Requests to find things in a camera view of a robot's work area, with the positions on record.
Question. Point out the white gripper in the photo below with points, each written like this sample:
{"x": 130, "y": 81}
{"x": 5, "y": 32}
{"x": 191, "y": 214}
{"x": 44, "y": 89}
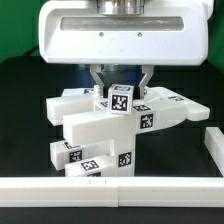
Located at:
{"x": 168, "y": 32}

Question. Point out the white chair back frame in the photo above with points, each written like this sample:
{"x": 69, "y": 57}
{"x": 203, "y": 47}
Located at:
{"x": 85, "y": 117}

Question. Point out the white chair seat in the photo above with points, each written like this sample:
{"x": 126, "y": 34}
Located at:
{"x": 122, "y": 151}

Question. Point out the white marker base plate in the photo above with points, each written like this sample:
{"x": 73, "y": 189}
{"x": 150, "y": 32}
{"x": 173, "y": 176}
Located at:
{"x": 77, "y": 91}

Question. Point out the white right fence rail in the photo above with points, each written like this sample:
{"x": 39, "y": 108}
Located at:
{"x": 214, "y": 141}

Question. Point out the white fence rail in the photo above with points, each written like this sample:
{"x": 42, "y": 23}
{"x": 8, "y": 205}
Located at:
{"x": 111, "y": 192}
{"x": 214, "y": 141}

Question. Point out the white front fence rail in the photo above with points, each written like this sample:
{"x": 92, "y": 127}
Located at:
{"x": 111, "y": 192}

